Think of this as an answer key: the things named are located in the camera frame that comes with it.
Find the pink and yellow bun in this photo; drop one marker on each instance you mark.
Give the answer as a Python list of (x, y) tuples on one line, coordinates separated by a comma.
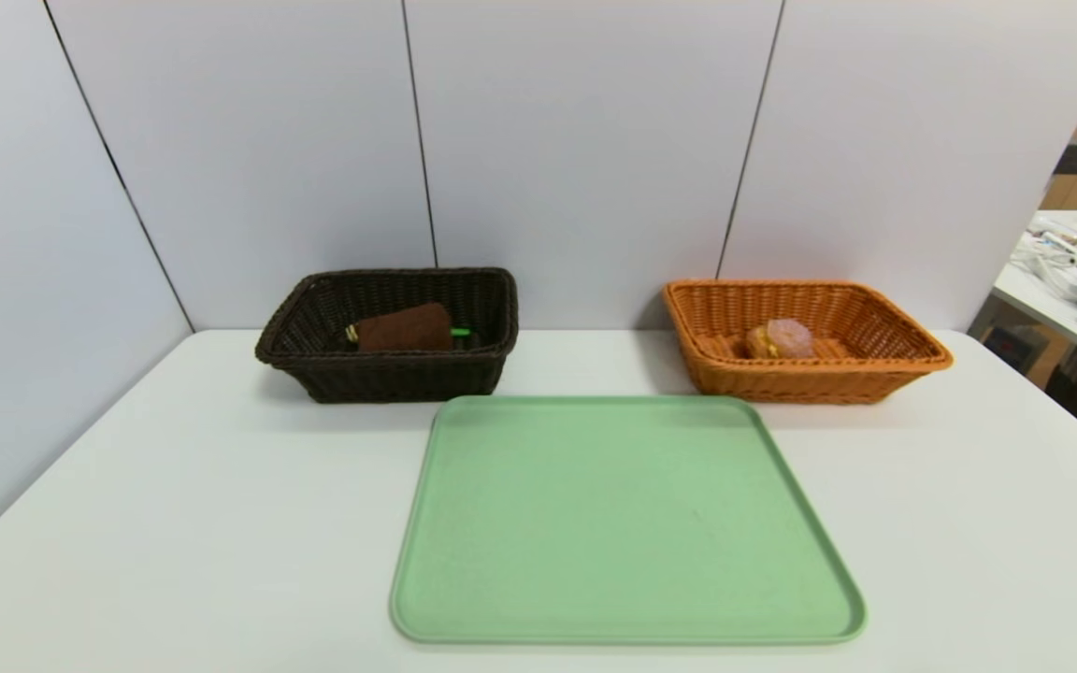
[(786, 338)]

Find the brown towel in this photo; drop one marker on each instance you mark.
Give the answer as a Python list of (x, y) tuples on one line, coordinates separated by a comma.
[(403, 329)]

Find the white background table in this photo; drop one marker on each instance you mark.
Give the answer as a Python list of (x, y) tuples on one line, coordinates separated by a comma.
[(1048, 313)]

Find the orange wicker basket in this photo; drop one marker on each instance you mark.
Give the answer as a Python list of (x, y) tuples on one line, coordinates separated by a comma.
[(782, 381)]

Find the dark brown wicker basket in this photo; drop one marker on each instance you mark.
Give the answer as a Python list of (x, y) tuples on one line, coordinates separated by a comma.
[(389, 379)]

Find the light green plastic tray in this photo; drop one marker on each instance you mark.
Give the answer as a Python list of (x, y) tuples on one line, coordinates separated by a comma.
[(632, 542)]

